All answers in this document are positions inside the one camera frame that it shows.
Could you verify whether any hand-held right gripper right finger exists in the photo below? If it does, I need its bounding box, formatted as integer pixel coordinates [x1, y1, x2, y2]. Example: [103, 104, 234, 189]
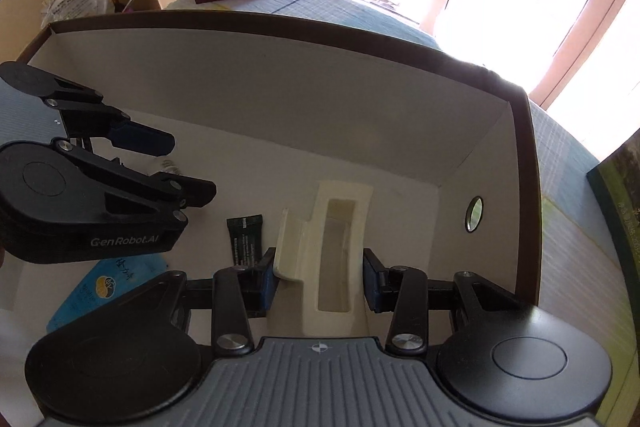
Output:
[362, 248, 528, 355]

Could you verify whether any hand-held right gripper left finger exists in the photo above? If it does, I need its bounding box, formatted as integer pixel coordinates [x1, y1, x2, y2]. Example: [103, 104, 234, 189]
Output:
[150, 247, 278, 355]

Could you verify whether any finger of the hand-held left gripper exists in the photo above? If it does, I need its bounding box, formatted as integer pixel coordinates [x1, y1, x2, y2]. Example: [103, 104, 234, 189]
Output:
[44, 77, 177, 156]
[52, 138, 217, 214]

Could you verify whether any small white bottle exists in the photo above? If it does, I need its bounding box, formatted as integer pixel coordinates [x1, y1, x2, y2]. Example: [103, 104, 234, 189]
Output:
[150, 156, 182, 178]

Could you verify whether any cream hair claw clip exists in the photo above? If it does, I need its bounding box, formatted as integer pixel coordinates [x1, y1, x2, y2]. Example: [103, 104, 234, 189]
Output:
[272, 179, 375, 338]

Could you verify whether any dark green tube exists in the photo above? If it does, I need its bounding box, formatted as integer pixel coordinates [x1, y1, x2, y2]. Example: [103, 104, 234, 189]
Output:
[226, 214, 265, 268]

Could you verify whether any blue and white tube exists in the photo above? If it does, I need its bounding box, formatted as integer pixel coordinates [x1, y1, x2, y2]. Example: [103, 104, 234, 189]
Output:
[46, 257, 168, 333]

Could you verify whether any brown cardboard storage box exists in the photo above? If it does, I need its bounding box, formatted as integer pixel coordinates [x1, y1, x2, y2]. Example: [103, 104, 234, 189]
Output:
[0, 9, 543, 348]

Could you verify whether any milk carton with cow print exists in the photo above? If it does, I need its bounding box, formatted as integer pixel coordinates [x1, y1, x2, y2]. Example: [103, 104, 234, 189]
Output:
[586, 142, 640, 268]

